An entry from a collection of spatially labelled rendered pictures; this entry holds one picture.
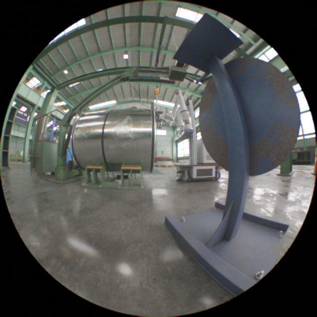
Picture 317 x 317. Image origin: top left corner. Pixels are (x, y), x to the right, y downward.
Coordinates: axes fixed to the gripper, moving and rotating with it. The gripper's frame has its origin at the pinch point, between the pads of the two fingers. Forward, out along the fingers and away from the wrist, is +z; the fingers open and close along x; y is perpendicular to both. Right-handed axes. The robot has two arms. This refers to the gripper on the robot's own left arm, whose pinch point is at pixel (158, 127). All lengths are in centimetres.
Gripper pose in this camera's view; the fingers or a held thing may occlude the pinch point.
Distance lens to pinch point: 197.2
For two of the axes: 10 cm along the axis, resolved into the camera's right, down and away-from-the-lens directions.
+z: -3.8, 9.1, 1.4
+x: -1.6, 0.9, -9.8
